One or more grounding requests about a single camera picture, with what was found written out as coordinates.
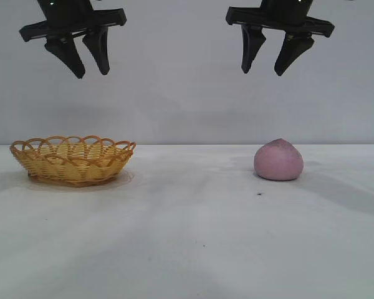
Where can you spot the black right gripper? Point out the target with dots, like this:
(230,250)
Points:
(283,15)

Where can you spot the woven yellow wicker basket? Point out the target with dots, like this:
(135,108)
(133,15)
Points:
(74,169)

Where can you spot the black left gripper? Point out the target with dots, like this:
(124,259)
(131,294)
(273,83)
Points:
(68,15)

